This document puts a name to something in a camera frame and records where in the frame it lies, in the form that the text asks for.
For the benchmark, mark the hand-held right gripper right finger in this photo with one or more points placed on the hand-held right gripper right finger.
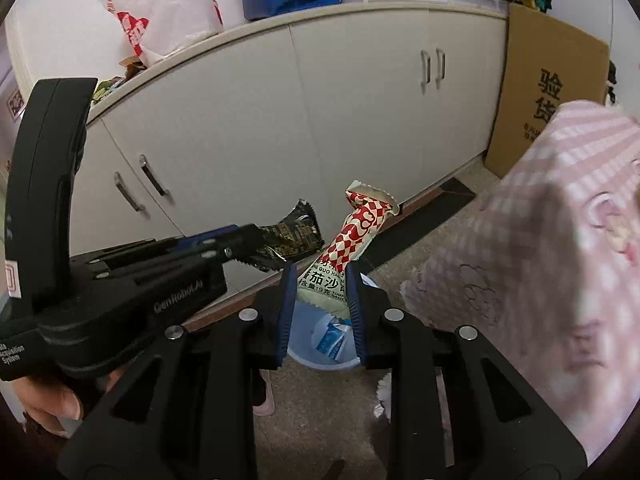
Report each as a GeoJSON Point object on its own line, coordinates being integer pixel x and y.
{"type": "Point", "coordinates": [356, 310]}

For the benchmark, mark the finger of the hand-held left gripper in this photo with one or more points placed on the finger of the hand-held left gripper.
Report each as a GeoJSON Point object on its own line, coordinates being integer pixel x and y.
{"type": "Point", "coordinates": [215, 234]}
{"type": "Point", "coordinates": [210, 255]}

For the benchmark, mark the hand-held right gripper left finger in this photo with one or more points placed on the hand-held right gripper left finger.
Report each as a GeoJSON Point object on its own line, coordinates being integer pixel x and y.
{"type": "Point", "coordinates": [286, 305]}

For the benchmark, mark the light blue waste bin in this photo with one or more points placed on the light blue waste bin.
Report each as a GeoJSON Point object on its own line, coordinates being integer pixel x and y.
{"type": "Point", "coordinates": [305, 332]}

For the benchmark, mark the black snack wrapper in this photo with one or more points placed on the black snack wrapper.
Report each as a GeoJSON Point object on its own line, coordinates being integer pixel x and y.
{"type": "Point", "coordinates": [295, 235]}

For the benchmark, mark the red white checkered wrapper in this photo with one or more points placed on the red white checkered wrapper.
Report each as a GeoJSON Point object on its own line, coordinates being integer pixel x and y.
{"type": "Point", "coordinates": [355, 230]}

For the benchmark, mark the person's left hand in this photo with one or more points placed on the person's left hand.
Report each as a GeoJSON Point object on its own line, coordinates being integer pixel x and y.
{"type": "Point", "coordinates": [50, 405]}

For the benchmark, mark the blue white packet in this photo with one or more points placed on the blue white packet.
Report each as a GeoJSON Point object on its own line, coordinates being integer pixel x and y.
{"type": "Point", "coordinates": [330, 342]}

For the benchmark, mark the white fuzzy item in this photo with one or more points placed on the white fuzzy item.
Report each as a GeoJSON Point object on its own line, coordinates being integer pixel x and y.
{"type": "Point", "coordinates": [384, 395]}

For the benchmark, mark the pink slipper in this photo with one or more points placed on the pink slipper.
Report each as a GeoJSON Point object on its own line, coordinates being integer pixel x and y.
{"type": "Point", "coordinates": [264, 395]}

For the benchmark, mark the white cabinet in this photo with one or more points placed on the white cabinet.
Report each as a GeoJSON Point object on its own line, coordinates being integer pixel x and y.
{"type": "Point", "coordinates": [225, 135]}

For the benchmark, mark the green small packet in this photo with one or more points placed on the green small packet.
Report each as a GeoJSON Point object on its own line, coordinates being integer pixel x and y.
{"type": "Point", "coordinates": [107, 89]}

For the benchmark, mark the pink checkered bedsheet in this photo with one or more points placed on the pink checkered bedsheet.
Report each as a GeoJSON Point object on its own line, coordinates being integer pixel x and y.
{"type": "Point", "coordinates": [550, 260]}

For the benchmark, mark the white red-printed plastic bag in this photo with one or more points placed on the white red-printed plastic bag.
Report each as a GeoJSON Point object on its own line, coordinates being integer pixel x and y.
{"type": "Point", "coordinates": [165, 5]}

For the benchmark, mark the cardboard box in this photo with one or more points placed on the cardboard box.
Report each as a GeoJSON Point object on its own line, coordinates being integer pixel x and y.
{"type": "Point", "coordinates": [540, 60]}

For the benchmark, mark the black cloth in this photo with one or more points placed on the black cloth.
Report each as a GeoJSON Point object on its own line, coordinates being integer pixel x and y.
{"type": "Point", "coordinates": [612, 82]}

